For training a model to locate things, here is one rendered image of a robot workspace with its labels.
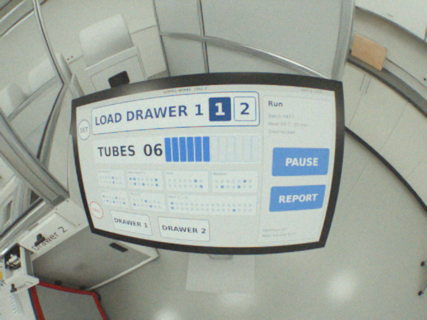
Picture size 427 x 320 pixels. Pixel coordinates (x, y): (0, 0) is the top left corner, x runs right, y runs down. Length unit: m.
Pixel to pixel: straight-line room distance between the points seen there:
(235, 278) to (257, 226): 0.98
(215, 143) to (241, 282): 1.10
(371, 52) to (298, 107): 2.07
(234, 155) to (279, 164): 0.07
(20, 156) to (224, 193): 0.51
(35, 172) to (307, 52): 1.04
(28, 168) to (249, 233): 0.56
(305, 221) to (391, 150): 2.04
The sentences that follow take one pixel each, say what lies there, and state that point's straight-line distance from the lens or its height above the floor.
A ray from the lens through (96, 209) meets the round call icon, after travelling 0.41.
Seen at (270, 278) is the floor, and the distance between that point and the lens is 1.33.
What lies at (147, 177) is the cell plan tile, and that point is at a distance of 0.31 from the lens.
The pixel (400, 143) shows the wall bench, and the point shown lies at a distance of 2.25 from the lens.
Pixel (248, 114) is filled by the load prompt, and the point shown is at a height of 1.15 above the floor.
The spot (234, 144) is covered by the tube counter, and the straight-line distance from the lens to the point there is 0.26.
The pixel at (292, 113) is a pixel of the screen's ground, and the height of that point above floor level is 1.15.
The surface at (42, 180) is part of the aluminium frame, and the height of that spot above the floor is 1.06.
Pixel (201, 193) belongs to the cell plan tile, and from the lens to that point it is 0.28.
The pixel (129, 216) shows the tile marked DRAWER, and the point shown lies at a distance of 0.36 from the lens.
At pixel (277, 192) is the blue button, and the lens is 0.29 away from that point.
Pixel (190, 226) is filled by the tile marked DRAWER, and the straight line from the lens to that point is 0.32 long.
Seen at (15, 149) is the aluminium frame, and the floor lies 1.19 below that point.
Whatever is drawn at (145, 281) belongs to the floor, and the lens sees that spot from 1.44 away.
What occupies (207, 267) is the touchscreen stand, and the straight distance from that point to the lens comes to 1.28.
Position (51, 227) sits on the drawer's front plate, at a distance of 0.73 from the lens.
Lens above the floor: 1.30
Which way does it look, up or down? 50 degrees down
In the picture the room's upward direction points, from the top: 8 degrees counter-clockwise
